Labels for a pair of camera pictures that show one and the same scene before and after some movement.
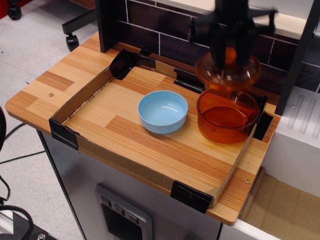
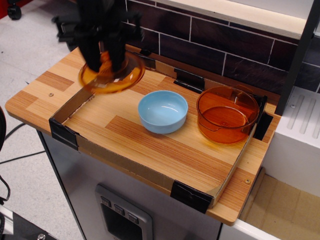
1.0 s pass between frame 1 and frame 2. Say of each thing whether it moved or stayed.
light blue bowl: stayed
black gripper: moved
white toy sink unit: stayed
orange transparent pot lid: moved
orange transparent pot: stayed
